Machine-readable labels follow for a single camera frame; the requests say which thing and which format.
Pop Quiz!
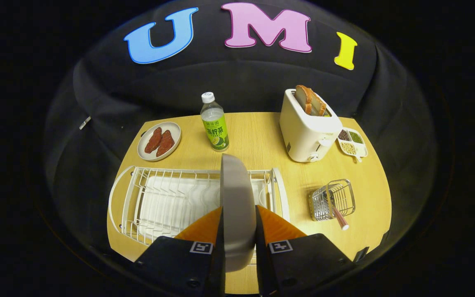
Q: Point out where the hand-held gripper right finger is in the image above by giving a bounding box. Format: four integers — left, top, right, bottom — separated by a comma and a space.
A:
255, 205, 353, 297

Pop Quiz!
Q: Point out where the white divided snack dish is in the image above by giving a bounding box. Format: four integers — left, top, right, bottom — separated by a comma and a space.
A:
336, 127, 368, 163

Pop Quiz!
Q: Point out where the black backdrop cloth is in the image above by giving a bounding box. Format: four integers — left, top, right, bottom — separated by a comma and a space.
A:
44, 0, 440, 264

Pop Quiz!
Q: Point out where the toast slice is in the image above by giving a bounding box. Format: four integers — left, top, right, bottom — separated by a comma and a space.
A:
310, 89, 327, 117
294, 85, 313, 115

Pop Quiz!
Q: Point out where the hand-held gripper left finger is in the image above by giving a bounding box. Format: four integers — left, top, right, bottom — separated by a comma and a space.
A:
134, 206, 226, 297

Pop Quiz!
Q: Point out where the metal spoon with patterned handle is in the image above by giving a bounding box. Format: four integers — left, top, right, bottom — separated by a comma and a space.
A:
326, 192, 350, 231

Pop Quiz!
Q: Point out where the small grey dish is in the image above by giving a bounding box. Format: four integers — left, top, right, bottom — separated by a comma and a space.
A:
137, 122, 181, 161

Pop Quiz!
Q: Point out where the grey round plate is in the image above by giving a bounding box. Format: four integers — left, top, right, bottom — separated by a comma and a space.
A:
220, 153, 258, 273

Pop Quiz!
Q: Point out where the green label drink bottle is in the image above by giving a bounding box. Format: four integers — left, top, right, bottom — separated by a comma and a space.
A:
200, 92, 230, 152

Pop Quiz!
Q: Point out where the white wire dish rack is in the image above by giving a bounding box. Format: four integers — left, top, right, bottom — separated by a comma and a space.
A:
108, 165, 291, 246

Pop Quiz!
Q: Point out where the metal wire basket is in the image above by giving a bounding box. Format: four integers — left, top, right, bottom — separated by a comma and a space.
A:
308, 179, 356, 222

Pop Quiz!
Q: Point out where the white toaster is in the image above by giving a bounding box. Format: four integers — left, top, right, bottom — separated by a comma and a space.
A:
279, 88, 343, 163

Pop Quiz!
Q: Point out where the red sausage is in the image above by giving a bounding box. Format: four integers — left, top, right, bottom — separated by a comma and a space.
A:
156, 130, 175, 157
144, 127, 162, 154

